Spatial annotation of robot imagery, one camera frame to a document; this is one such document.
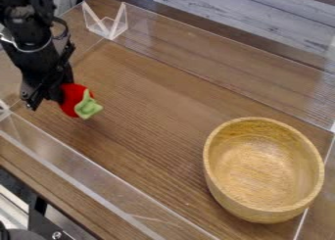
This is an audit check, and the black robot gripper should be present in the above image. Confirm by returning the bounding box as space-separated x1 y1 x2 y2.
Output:
0 15 76 112

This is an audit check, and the red felt strawberry toy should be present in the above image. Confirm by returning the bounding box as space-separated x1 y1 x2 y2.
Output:
60 83 103 120

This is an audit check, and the black metal table clamp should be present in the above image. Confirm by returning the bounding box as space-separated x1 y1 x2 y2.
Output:
28 197 76 240

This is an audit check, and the oval wooden bowl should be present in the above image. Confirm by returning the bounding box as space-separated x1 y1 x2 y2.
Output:
203 117 325 224

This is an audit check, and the clear acrylic corner bracket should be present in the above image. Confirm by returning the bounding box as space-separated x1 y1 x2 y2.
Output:
82 2 128 40

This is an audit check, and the clear acrylic barrier wall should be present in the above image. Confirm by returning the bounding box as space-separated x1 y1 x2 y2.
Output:
0 0 335 240

